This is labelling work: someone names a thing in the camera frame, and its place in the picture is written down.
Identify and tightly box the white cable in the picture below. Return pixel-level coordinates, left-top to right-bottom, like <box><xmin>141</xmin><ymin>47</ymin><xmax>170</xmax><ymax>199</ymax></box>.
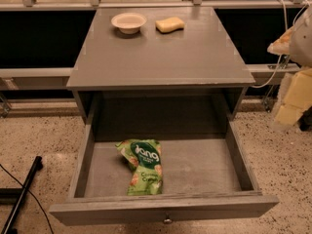
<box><xmin>250</xmin><ymin>0</ymin><xmax>310</xmax><ymax>90</ymax></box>

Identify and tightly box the green rice chip bag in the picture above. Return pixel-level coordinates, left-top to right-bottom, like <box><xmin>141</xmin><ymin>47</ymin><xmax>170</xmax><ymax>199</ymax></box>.
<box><xmin>116</xmin><ymin>139</ymin><xmax>163</xmax><ymax>196</ymax></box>

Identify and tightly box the black stand leg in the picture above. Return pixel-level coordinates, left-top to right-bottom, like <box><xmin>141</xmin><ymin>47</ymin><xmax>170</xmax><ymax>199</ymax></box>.
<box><xmin>1</xmin><ymin>156</ymin><xmax>43</xmax><ymax>234</ymax></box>

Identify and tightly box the open grey top drawer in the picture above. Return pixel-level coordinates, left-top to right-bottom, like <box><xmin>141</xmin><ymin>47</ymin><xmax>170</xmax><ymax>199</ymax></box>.
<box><xmin>48</xmin><ymin>93</ymin><xmax>280</xmax><ymax>227</ymax></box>

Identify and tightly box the thin black floor cable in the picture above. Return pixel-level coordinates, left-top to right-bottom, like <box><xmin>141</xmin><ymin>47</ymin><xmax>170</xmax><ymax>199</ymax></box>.
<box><xmin>0</xmin><ymin>164</ymin><xmax>55</xmax><ymax>234</ymax></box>

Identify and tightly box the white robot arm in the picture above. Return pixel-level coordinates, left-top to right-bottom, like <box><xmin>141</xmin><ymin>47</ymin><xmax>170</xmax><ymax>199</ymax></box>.
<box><xmin>267</xmin><ymin>6</ymin><xmax>312</xmax><ymax>126</ymax></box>

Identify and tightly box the grey cabinet with counter top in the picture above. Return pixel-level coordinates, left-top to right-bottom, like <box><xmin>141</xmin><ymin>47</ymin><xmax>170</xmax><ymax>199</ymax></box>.
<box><xmin>67</xmin><ymin>7</ymin><xmax>254</xmax><ymax>118</ymax></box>

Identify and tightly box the white paper bowl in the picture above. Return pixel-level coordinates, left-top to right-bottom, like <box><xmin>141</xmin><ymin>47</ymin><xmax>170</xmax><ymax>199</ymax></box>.
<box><xmin>111</xmin><ymin>13</ymin><xmax>147</xmax><ymax>35</ymax></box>

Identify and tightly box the round metal drawer knob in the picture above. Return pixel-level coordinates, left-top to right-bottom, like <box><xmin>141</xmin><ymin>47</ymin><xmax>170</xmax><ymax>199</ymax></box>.
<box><xmin>163</xmin><ymin>214</ymin><xmax>173</xmax><ymax>224</ymax></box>

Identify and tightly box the yellow sponge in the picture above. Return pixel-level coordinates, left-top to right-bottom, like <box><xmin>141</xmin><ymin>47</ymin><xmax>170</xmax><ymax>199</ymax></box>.
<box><xmin>155</xmin><ymin>17</ymin><xmax>185</xmax><ymax>33</ymax></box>

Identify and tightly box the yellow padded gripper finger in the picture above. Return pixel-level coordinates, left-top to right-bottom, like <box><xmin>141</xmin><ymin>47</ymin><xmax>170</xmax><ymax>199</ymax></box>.
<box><xmin>272</xmin><ymin>66</ymin><xmax>312</xmax><ymax>128</ymax></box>
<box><xmin>267</xmin><ymin>27</ymin><xmax>293</xmax><ymax>55</ymax></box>

